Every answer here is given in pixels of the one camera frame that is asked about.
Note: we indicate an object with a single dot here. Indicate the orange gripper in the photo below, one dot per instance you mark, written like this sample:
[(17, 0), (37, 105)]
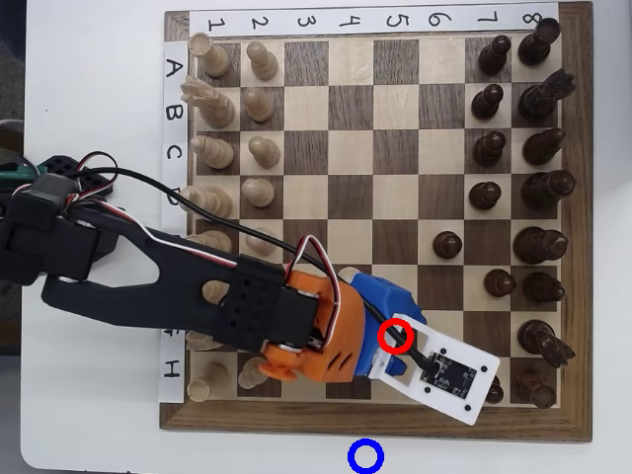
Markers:
[(390, 302)]

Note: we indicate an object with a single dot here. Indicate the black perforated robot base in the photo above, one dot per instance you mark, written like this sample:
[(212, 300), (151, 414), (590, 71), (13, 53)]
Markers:
[(59, 163)]

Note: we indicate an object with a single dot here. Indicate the light wooden pawn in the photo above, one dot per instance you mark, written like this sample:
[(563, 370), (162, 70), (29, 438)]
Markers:
[(345, 274), (257, 245), (249, 375), (258, 104), (261, 61), (258, 191), (264, 150)]

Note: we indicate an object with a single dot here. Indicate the dark wooden pawn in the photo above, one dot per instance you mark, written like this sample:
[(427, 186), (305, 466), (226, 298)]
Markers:
[(498, 283), (489, 149), (447, 245), (486, 102), (485, 195), (496, 392), (494, 56)]

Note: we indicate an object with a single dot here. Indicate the dark wooden knight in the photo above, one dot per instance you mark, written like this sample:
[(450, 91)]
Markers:
[(540, 99), (538, 338)]

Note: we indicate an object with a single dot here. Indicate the dark wooden rook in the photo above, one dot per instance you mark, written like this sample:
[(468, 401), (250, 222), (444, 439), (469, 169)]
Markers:
[(535, 390), (538, 42)]

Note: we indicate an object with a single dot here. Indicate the dark wooden bishop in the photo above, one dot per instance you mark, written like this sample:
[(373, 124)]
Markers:
[(543, 287), (543, 147)]

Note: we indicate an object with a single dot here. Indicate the dark wooden king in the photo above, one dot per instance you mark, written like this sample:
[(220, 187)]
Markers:
[(538, 245)]

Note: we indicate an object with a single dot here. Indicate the light wooden bishop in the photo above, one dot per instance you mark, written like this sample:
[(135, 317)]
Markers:
[(217, 152), (213, 290)]

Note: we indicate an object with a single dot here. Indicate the light wooden rook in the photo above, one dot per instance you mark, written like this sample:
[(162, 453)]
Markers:
[(212, 56), (210, 382)]

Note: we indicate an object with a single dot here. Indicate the light wooden knight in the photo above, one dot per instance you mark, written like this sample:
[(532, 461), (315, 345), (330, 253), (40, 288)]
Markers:
[(197, 340), (217, 106)]

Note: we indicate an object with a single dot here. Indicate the light wooden king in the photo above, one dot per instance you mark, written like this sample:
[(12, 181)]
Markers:
[(217, 241)]

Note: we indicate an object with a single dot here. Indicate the wooden chessboard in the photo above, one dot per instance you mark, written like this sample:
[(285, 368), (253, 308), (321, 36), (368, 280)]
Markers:
[(306, 148)]

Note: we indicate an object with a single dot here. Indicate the dark wooden queen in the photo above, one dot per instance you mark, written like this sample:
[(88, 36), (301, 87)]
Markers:
[(545, 190)]

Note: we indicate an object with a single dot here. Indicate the light wooden queen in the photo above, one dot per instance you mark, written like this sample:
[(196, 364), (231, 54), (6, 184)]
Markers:
[(214, 197)]

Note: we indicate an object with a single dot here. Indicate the white number label strip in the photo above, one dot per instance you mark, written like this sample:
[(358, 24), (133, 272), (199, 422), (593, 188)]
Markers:
[(326, 22)]

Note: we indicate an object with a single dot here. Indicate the white letter label strip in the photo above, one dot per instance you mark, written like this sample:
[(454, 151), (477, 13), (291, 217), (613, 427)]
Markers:
[(173, 99)]

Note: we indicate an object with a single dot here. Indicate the green circuit board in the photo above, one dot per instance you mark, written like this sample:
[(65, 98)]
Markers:
[(17, 174)]

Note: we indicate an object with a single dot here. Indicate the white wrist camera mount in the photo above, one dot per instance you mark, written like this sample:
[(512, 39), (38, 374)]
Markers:
[(444, 340)]

